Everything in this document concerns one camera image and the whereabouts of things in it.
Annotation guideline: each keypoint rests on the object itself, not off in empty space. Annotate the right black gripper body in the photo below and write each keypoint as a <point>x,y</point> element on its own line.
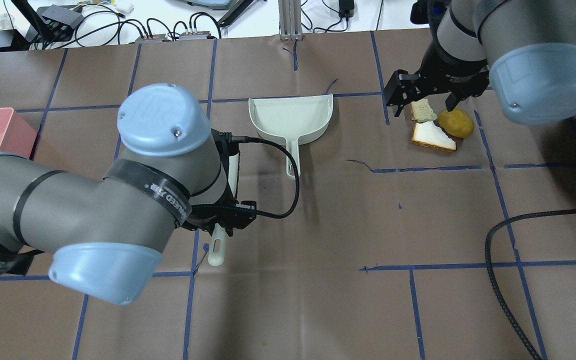
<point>449,75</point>

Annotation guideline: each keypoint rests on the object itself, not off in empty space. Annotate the black power adapter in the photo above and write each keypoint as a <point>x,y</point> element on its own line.
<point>346,9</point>

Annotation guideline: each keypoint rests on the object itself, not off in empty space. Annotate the tan bread slice piece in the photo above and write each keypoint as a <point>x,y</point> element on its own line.
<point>422,112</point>

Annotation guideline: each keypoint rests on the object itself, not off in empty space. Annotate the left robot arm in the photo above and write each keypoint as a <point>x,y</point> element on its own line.
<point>107,236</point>

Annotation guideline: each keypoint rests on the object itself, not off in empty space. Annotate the white bread slice piece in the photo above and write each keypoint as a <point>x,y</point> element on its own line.
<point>427,134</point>

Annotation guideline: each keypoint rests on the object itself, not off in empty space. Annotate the pale green dustpan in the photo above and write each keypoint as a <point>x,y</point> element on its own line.
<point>291,122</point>

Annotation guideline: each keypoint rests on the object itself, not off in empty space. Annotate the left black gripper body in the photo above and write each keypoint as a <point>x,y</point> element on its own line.
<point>199,220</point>

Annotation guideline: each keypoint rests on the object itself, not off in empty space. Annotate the aluminium frame post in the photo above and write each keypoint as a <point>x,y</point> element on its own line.
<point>290,20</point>

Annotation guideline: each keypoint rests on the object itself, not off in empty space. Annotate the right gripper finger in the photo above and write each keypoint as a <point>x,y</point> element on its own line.
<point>397,109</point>
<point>451,102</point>

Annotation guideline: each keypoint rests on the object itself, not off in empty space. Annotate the yellow potato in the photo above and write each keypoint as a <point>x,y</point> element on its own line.
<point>457,123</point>

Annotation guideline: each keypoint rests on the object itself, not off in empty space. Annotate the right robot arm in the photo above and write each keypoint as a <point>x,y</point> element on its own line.
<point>525,50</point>

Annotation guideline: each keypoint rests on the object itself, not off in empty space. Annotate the pink plastic bin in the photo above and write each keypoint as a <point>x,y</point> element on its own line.
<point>16,134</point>

